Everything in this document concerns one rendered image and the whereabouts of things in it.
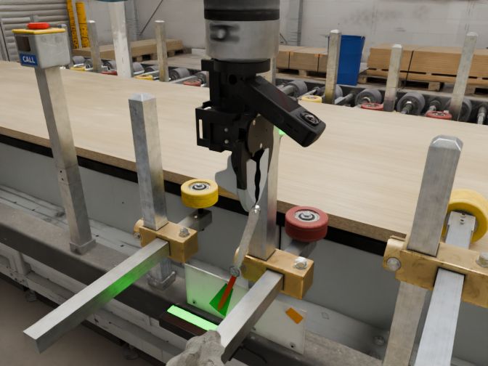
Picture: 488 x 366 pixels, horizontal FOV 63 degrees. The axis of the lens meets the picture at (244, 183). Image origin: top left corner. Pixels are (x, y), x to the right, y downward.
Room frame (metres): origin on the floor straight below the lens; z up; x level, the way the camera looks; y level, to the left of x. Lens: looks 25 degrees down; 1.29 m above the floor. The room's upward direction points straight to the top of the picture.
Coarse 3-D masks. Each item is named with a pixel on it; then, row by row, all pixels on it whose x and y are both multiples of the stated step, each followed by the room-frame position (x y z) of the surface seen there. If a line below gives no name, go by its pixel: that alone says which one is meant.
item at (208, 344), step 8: (200, 336) 0.40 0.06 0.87; (208, 336) 0.40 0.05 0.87; (216, 336) 0.40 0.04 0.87; (192, 344) 0.38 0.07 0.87; (200, 344) 0.39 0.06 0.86; (208, 344) 0.38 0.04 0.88; (216, 344) 0.38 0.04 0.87; (184, 352) 0.37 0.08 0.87; (192, 352) 0.37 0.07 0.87; (200, 352) 0.37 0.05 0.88; (208, 352) 0.37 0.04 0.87; (216, 352) 0.37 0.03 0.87; (176, 360) 0.36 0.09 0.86; (184, 360) 0.35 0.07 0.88; (192, 360) 0.36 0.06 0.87; (200, 360) 0.36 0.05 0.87; (208, 360) 0.36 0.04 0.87; (216, 360) 0.36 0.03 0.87
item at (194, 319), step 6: (174, 306) 0.64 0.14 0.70; (174, 312) 0.62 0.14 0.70; (180, 312) 0.62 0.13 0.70; (186, 312) 0.62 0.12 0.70; (186, 318) 0.60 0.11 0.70; (192, 318) 0.60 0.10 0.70; (198, 318) 0.60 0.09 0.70; (198, 324) 0.59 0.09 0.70; (204, 324) 0.59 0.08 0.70; (210, 324) 0.59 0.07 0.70
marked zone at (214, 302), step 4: (224, 288) 0.60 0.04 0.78; (232, 288) 0.59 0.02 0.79; (220, 292) 0.61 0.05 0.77; (216, 296) 0.61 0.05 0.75; (220, 296) 0.61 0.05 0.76; (228, 296) 0.60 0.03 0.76; (212, 300) 0.62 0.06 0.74; (216, 300) 0.61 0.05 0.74; (228, 300) 0.60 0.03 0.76; (212, 304) 0.62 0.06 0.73; (216, 304) 0.61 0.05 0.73; (224, 304) 0.60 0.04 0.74; (228, 304) 0.60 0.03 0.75; (216, 308) 0.61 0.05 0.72; (224, 308) 0.60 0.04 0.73; (220, 312) 0.61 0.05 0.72; (224, 312) 0.60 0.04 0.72; (224, 316) 0.60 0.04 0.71
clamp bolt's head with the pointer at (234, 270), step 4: (244, 264) 0.58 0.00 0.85; (232, 268) 0.57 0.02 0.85; (236, 268) 0.57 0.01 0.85; (244, 268) 0.58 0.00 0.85; (232, 272) 0.57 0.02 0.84; (236, 272) 0.56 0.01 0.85; (232, 276) 0.59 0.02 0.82; (232, 280) 0.59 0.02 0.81; (228, 284) 0.59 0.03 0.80; (232, 284) 0.59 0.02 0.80; (228, 288) 0.59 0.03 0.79; (224, 292) 0.60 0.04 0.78; (228, 292) 0.59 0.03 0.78; (224, 296) 0.60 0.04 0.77; (220, 300) 0.60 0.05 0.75; (224, 300) 0.60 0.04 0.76; (220, 304) 0.60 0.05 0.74; (220, 308) 0.60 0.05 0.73
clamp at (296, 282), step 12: (276, 252) 0.59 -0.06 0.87; (252, 264) 0.57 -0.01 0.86; (264, 264) 0.56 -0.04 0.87; (276, 264) 0.55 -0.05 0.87; (288, 264) 0.55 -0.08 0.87; (312, 264) 0.56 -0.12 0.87; (252, 276) 0.57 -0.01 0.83; (288, 276) 0.54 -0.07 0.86; (300, 276) 0.53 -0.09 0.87; (312, 276) 0.56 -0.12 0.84; (288, 288) 0.53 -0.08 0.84; (300, 288) 0.52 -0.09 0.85
